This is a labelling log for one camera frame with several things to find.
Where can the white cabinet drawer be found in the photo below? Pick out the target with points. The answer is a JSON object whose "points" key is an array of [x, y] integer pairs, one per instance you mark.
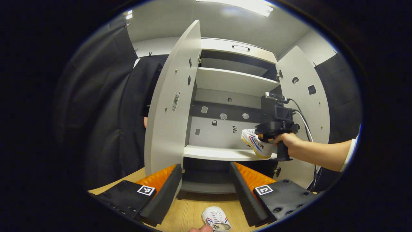
{"points": [[219, 46]]}

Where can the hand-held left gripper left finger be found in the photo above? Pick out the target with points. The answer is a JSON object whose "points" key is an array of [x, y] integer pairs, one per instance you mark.
{"points": [[167, 193]]}

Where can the white sneaker shoe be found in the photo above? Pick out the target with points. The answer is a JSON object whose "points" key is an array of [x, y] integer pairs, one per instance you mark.
{"points": [[257, 143], [215, 217]]}

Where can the white shoe cabinet door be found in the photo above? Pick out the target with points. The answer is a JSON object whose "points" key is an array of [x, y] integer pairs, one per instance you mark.
{"points": [[315, 109], [170, 129]]}

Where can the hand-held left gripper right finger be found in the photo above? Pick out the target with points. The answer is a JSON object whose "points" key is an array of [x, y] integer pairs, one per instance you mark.
{"points": [[244, 196]]}

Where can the black backdrop cloth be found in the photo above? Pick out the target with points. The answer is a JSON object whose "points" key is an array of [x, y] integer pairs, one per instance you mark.
{"points": [[103, 112]]}

